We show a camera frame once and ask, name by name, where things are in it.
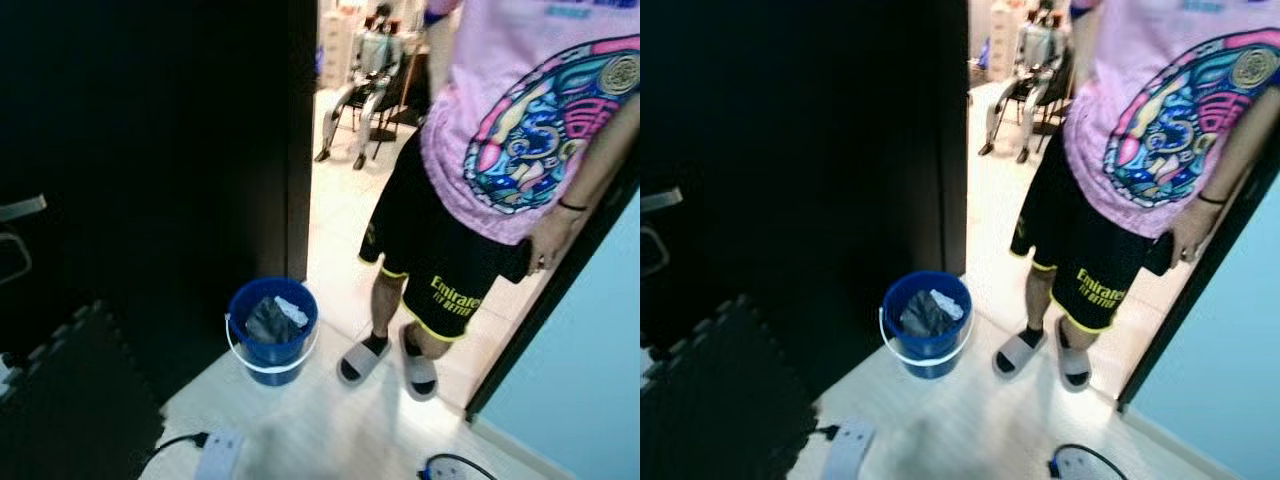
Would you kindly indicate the person's left hand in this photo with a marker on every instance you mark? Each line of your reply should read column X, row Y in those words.
column 555, row 240
column 1195, row 232

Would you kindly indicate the black phone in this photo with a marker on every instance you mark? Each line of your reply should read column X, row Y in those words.
column 515, row 262
column 1158, row 255

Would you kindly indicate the person's left forearm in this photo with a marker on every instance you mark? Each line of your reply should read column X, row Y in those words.
column 1245, row 150
column 600, row 160

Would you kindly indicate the black wristband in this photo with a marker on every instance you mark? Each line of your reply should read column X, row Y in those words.
column 572, row 205
column 1211, row 199

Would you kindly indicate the person in pink patterned shirt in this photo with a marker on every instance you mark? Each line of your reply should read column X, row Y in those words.
column 1170, row 100
column 520, row 100

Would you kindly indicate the grey slide slipper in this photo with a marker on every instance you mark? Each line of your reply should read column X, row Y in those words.
column 418, row 368
column 1073, row 365
column 1018, row 352
column 362, row 360

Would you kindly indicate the black foam floor mat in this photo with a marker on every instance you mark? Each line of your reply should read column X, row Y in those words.
column 70, row 400
column 720, row 400

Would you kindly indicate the seated grey humanoid robot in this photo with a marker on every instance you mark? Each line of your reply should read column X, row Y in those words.
column 1038, row 50
column 375, row 55

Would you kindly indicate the black door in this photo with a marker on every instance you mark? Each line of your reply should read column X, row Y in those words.
column 150, row 120
column 800, row 120

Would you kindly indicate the crumpled grey plastic bag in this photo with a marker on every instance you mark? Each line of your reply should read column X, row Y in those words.
column 270, row 322
column 922, row 315

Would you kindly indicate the black door frame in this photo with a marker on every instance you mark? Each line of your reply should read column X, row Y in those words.
column 1160, row 340
column 530, row 325

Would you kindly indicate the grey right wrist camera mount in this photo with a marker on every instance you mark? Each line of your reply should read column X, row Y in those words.
column 1072, row 468
column 448, row 472

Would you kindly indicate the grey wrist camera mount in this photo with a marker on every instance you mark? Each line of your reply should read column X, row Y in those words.
column 448, row 472
column 848, row 450
column 1072, row 468
column 220, row 458

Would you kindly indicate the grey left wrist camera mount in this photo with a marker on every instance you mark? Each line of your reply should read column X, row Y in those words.
column 848, row 450
column 220, row 458

